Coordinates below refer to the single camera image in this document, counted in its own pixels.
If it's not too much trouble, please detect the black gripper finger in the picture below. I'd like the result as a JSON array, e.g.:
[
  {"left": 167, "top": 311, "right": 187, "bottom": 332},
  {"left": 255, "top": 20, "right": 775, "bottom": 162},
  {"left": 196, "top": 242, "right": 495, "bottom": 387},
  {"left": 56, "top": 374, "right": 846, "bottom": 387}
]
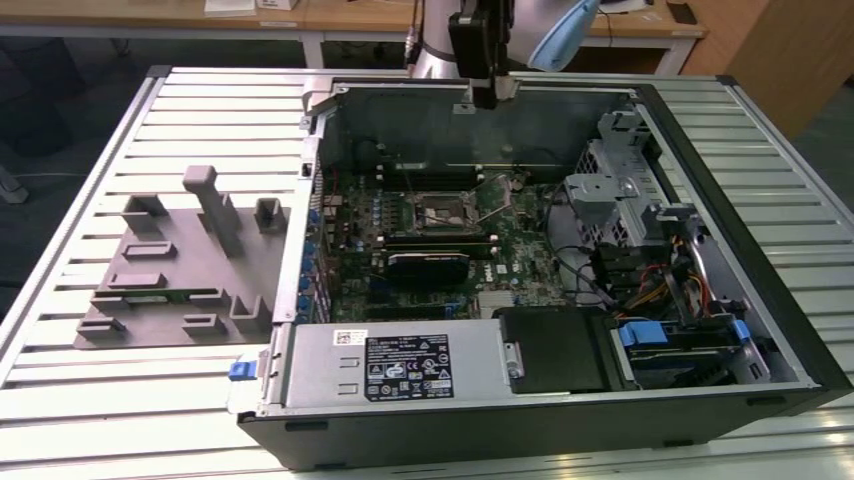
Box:
[{"left": 446, "top": 0, "right": 516, "bottom": 113}]

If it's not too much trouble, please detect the brown wooden cabinet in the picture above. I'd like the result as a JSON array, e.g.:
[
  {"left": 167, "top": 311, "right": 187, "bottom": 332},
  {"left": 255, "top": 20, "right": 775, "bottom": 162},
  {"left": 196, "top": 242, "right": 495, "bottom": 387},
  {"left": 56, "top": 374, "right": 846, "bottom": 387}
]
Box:
[{"left": 683, "top": 0, "right": 854, "bottom": 139}]

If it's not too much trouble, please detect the black graphics card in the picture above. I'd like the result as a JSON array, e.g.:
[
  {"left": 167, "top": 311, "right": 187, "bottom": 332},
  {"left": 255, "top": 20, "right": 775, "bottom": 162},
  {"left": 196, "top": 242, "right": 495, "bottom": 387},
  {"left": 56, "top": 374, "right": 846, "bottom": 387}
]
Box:
[{"left": 383, "top": 251, "right": 472, "bottom": 287}]

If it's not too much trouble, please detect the black open PC case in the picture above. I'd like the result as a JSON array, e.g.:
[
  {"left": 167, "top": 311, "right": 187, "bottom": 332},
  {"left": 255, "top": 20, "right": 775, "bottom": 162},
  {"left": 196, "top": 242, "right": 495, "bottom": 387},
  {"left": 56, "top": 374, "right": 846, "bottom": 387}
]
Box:
[{"left": 225, "top": 69, "right": 854, "bottom": 471}]

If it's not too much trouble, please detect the metal locking lever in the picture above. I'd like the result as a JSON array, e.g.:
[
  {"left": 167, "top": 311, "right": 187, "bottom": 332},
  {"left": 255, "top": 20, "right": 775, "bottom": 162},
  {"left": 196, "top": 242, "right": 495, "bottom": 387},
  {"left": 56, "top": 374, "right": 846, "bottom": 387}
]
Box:
[
  {"left": 394, "top": 154, "right": 419, "bottom": 196},
  {"left": 476, "top": 191, "right": 516, "bottom": 224}
]

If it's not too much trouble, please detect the silver power supply unit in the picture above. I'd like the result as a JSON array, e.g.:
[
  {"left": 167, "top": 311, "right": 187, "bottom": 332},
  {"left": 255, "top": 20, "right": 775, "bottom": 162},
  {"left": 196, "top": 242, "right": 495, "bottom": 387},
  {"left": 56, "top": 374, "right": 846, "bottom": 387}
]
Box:
[{"left": 256, "top": 319, "right": 515, "bottom": 419}]

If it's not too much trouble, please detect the green RAM stick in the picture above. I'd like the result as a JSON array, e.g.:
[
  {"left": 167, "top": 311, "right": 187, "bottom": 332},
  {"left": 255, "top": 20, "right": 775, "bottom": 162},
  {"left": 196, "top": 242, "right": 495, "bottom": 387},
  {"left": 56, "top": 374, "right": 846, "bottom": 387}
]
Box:
[{"left": 119, "top": 291, "right": 201, "bottom": 304}]

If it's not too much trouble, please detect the orange yellow wire bundle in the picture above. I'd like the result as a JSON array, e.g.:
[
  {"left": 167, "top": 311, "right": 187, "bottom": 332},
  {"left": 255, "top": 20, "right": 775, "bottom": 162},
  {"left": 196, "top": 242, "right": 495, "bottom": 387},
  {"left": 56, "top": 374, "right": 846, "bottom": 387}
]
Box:
[{"left": 616, "top": 237, "right": 712, "bottom": 321}]

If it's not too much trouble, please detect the hard disk in blue carrier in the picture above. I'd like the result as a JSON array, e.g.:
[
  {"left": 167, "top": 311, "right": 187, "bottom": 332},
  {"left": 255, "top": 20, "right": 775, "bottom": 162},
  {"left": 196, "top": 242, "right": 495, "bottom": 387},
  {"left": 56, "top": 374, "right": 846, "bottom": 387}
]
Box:
[{"left": 612, "top": 319, "right": 753, "bottom": 391}]

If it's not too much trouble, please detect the wooden desk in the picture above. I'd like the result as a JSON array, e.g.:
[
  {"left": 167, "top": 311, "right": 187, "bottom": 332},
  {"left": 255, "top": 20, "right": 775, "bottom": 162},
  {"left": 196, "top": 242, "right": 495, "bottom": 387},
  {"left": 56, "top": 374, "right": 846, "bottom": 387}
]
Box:
[{"left": 0, "top": 0, "right": 710, "bottom": 76}]

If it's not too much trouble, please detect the green motherboard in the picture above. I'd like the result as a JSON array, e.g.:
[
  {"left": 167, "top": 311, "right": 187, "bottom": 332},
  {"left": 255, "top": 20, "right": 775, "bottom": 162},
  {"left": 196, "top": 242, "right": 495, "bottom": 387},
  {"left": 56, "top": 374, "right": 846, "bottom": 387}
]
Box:
[{"left": 318, "top": 167, "right": 586, "bottom": 325}]

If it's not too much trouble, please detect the black plastic shroud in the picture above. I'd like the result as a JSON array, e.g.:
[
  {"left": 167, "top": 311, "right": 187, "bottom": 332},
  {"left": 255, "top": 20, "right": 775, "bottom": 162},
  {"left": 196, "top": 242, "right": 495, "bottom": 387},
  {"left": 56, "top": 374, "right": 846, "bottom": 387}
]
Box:
[{"left": 496, "top": 305, "right": 615, "bottom": 396}]

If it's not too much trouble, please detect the metal drive cage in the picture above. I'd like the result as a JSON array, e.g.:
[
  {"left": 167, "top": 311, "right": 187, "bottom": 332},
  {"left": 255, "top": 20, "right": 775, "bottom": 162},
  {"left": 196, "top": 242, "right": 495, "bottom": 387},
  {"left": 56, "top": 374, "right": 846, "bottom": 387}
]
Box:
[{"left": 563, "top": 110, "right": 672, "bottom": 249}]

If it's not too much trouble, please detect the grey parts rack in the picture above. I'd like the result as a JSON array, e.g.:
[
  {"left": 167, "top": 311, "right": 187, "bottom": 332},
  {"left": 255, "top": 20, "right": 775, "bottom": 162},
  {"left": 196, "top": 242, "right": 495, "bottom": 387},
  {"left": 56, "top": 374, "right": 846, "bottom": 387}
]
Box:
[{"left": 71, "top": 164, "right": 293, "bottom": 351}]

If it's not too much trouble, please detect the CPU socket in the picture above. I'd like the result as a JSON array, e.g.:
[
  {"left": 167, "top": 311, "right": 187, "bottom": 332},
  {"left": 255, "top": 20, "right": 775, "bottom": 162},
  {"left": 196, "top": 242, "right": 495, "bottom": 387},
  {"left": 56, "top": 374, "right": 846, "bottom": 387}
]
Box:
[{"left": 407, "top": 190, "right": 484, "bottom": 237}]

